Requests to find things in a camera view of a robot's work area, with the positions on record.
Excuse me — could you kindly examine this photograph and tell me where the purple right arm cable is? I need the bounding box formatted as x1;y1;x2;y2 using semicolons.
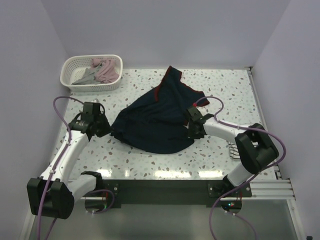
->
193;96;287;240

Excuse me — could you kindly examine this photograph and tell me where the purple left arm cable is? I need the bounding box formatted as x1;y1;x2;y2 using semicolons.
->
36;96;117;240

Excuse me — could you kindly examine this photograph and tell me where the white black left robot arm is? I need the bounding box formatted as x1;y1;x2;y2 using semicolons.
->
26;102;111;220

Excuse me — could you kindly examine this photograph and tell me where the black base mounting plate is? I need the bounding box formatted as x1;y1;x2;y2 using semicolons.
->
82;178;253;209

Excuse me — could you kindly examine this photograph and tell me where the pink tank top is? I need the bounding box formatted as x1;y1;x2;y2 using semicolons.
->
91;58;120;84

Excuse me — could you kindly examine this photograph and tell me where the navy maroon tank top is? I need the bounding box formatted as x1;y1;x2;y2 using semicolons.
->
111;66;210;154

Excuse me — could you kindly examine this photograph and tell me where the aluminium front rail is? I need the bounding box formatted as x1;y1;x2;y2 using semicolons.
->
31;177;296;201

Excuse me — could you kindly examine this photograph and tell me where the grey tank top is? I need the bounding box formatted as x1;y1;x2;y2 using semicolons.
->
72;68;100;85

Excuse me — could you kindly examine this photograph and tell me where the aluminium right side rail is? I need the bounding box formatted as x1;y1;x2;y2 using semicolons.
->
245;66;289;180

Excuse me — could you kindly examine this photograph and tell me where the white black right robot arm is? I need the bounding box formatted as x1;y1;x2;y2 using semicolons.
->
185;106;279;197

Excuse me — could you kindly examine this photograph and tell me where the aluminium rail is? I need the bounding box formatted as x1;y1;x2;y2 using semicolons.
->
245;66;289;180
31;177;296;201

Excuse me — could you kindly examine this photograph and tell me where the white plastic laundry basket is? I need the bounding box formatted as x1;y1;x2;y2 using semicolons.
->
60;54;123;92

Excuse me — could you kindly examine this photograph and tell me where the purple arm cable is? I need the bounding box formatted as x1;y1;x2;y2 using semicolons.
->
193;96;287;240
36;96;117;240

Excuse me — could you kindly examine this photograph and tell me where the black white striped tank top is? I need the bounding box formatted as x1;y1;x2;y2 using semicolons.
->
227;141;241;160

